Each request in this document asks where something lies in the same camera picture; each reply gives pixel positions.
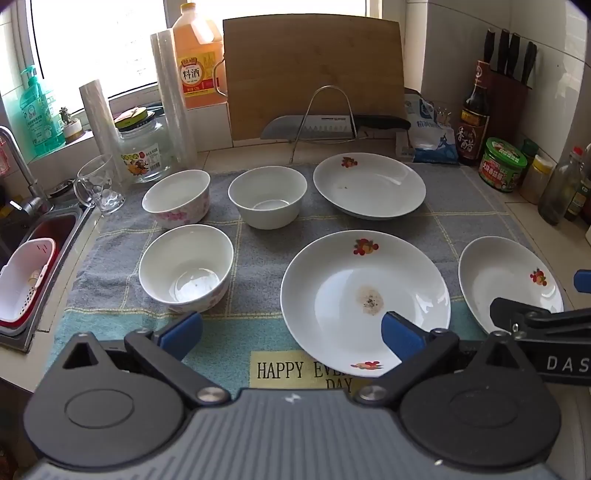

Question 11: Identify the white plastic basket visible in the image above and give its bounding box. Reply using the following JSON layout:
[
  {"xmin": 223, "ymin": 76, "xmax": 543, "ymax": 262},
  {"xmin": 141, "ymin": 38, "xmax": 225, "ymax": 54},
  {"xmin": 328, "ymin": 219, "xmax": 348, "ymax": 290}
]
[{"xmin": 0, "ymin": 237, "xmax": 57, "ymax": 324}]

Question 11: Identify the yellow-capped spice jar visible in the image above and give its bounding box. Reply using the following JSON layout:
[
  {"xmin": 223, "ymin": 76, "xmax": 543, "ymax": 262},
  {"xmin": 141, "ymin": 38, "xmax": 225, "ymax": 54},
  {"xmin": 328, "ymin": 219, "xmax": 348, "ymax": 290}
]
[{"xmin": 520, "ymin": 154, "xmax": 557, "ymax": 205}]

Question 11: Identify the clear glass mug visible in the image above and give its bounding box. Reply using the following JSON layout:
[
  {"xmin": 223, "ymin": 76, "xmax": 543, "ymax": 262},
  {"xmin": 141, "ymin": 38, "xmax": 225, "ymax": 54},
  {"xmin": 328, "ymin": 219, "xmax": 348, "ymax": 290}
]
[{"xmin": 74, "ymin": 154, "xmax": 126, "ymax": 216}]

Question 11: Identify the dark red knife block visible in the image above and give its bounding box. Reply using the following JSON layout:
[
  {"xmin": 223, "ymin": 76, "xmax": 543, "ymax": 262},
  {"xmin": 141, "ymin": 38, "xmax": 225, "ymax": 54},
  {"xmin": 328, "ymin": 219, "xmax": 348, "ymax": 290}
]
[{"xmin": 484, "ymin": 69, "xmax": 533, "ymax": 155}]

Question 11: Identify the green-lidded sauce jar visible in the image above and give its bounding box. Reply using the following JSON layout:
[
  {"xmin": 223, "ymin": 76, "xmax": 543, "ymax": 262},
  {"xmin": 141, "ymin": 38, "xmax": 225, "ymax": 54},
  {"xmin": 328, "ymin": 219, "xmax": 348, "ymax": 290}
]
[{"xmin": 478, "ymin": 137, "xmax": 528, "ymax": 193}]

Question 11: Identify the white and blue salt bag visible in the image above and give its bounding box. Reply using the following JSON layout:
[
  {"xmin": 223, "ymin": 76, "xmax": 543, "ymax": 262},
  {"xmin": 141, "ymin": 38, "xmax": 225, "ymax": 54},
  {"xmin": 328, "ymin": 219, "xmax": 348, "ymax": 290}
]
[{"xmin": 403, "ymin": 93, "xmax": 462, "ymax": 165}]

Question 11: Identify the stained white fruit-print plate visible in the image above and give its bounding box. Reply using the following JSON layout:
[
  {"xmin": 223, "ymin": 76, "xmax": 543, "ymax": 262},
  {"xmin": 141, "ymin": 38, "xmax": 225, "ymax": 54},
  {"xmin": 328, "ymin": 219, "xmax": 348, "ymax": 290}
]
[{"xmin": 280, "ymin": 229, "xmax": 451, "ymax": 379}]

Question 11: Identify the green dish soap bottle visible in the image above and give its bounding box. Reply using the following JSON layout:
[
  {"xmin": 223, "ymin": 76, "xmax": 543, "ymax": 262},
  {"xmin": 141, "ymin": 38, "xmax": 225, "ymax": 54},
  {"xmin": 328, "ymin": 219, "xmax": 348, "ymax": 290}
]
[{"xmin": 18, "ymin": 65, "xmax": 66, "ymax": 149}]

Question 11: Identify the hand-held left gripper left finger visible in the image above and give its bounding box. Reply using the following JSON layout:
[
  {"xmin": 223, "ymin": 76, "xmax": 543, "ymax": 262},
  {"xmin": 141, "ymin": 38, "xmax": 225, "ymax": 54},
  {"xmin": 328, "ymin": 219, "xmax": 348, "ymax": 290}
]
[{"xmin": 58, "ymin": 311, "xmax": 232, "ymax": 408}]

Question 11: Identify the window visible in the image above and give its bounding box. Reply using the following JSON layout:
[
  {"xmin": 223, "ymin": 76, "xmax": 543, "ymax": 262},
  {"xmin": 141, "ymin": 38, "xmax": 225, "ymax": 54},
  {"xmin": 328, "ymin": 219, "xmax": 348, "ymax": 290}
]
[{"xmin": 28, "ymin": 0, "xmax": 370, "ymax": 101}]

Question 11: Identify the wooden cutting board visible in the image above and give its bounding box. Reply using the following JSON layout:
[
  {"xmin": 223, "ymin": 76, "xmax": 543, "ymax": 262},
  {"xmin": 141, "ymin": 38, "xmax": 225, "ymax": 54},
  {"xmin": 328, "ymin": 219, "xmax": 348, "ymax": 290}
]
[{"xmin": 223, "ymin": 18, "xmax": 405, "ymax": 142}]

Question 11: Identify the plain white bowl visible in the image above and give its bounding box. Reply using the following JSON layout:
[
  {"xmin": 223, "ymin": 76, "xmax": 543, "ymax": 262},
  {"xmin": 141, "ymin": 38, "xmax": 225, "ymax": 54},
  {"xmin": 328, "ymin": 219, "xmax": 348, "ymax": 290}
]
[{"xmin": 228, "ymin": 166, "xmax": 308, "ymax": 230}]

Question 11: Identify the metal faucet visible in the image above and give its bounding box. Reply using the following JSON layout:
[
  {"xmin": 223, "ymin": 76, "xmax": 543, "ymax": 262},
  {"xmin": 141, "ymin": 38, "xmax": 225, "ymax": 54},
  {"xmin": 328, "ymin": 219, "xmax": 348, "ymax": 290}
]
[{"xmin": 0, "ymin": 126, "xmax": 54, "ymax": 217}]

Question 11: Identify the black-handled block knife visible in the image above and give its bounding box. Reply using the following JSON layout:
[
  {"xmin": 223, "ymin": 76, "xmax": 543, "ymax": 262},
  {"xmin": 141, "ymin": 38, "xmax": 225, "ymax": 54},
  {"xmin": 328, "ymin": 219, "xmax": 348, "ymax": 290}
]
[
  {"xmin": 507, "ymin": 32, "xmax": 523, "ymax": 81},
  {"xmin": 521, "ymin": 41, "xmax": 538, "ymax": 88},
  {"xmin": 496, "ymin": 30, "xmax": 510, "ymax": 75},
  {"xmin": 483, "ymin": 28, "xmax": 498, "ymax": 70}
]

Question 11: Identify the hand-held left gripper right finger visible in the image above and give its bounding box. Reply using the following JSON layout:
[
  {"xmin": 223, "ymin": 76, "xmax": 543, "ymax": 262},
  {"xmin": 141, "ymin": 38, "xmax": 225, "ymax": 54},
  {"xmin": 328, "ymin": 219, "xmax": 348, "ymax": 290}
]
[{"xmin": 353, "ymin": 311, "xmax": 532, "ymax": 408}]

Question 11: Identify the green-capped spice jar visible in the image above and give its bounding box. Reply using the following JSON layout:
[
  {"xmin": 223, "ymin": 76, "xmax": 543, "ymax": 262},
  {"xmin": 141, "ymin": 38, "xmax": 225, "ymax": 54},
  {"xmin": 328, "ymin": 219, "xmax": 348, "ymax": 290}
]
[{"xmin": 521, "ymin": 138, "xmax": 540, "ymax": 185}]

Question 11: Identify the orange cooking wine jug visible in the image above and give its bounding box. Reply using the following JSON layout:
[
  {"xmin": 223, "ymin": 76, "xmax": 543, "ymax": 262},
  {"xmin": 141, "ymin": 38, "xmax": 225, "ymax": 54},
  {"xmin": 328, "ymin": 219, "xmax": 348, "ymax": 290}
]
[{"xmin": 172, "ymin": 2, "xmax": 228, "ymax": 110}]

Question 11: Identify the metal wire rack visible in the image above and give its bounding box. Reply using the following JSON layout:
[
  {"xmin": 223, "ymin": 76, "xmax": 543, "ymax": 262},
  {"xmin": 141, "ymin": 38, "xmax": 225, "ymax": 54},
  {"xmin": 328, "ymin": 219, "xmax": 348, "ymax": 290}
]
[{"xmin": 289, "ymin": 85, "xmax": 360, "ymax": 165}]

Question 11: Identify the dark vinegar bottle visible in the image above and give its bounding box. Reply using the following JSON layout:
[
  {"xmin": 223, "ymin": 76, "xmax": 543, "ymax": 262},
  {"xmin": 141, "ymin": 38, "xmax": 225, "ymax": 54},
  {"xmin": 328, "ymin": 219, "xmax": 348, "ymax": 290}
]
[{"xmin": 459, "ymin": 60, "xmax": 491, "ymax": 166}]

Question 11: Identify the small potted plant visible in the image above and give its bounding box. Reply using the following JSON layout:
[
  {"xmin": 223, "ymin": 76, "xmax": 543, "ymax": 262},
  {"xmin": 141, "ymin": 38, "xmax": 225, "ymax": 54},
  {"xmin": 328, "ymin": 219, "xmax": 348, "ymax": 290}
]
[{"xmin": 58, "ymin": 107, "xmax": 86, "ymax": 143}]

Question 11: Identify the glass jar yellow-green lid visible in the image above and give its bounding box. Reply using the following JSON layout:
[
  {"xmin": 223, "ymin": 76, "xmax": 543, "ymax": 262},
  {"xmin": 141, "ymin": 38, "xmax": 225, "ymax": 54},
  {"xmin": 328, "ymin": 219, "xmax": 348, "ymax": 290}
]
[{"xmin": 115, "ymin": 107, "xmax": 179, "ymax": 184}]

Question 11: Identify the dark sauce bottle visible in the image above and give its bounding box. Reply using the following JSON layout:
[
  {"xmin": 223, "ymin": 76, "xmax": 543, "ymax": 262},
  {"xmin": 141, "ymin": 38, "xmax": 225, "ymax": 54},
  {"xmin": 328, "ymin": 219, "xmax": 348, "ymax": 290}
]
[{"xmin": 566, "ymin": 143, "xmax": 591, "ymax": 222}]

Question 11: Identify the white bowl pink floral print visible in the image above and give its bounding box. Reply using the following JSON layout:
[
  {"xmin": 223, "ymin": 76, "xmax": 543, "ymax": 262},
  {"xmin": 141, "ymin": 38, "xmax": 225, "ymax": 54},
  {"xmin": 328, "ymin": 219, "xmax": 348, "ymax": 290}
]
[
  {"xmin": 139, "ymin": 224, "xmax": 235, "ymax": 315},
  {"xmin": 141, "ymin": 169, "xmax": 212, "ymax": 230}
]

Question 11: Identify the clear glass bottle red cap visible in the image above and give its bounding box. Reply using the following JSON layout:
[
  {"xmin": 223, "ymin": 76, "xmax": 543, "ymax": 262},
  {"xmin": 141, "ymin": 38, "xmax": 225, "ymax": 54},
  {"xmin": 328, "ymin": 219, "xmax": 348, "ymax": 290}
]
[{"xmin": 538, "ymin": 147, "xmax": 585, "ymax": 226}]

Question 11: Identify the cling film roll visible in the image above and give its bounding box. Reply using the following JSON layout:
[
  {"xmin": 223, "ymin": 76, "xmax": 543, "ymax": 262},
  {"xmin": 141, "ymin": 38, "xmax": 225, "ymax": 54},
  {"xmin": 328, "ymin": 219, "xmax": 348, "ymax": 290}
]
[
  {"xmin": 79, "ymin": 79, "xmax": 126, "ymax": 185},
  {"xmin": 159, "ymin": 30, "xmax": 199, "ymax": 168},
  {"xmin": 150, "ymin": 31, "xmax": 185, "ymax": 162}
]

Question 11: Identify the grey checked cloth mat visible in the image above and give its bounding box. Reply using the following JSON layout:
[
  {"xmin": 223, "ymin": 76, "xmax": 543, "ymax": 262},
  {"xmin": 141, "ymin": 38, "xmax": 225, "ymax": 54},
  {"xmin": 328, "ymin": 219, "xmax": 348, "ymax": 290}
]
[{"xmin": 46, "ymin": 161, "xmax": 557, "ymax": 393}]

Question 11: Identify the black-handled kitchen knife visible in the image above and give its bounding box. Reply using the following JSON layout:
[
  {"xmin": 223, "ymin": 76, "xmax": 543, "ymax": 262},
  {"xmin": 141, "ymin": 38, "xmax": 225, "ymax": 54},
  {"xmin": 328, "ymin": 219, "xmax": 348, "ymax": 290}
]
[{"xmin": 260, "ymin": 114, "xmax": 411, "ymax": 140}]

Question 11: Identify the red plastic basin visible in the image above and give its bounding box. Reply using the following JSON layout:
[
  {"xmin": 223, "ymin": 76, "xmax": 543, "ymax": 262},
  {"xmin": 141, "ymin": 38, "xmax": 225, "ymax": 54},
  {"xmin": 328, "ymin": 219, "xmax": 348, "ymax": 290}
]
[{"xmin": 0, "ymin": 212, "xmax": 80, "ymax": 339}]

